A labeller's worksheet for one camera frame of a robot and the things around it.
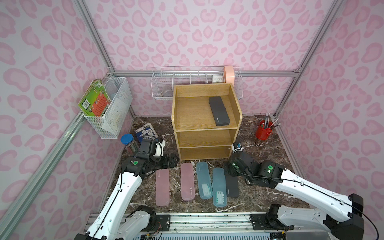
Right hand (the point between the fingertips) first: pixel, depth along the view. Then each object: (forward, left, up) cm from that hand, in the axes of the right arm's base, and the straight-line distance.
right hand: (230, 163), depth 74 cm
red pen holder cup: (+29, -27, -11) cm, 42 cm away
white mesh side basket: (+11, +59, +15) cm, 62 cm away
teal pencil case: (-2, +13, -17) cm, 22 cm away
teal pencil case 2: (-8, +4, -17) cm, 20 cm away
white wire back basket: (+51, +39, +15) cm, 65 cm away
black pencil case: (-5, -3, -18) cm, 19 cm away
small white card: (+48, +5, +16) cm, 51 cm away
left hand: (+2, +29, +1) cm, 29 cm away
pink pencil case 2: (-4, +22, -18) cm, 29 cm away
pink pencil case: (-12, +35, -17) cm, 41 cm away
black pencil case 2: (+24, +5, +13) cm, 27 cm away
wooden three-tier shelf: (+19, +12, +13) cm, 26 cm away
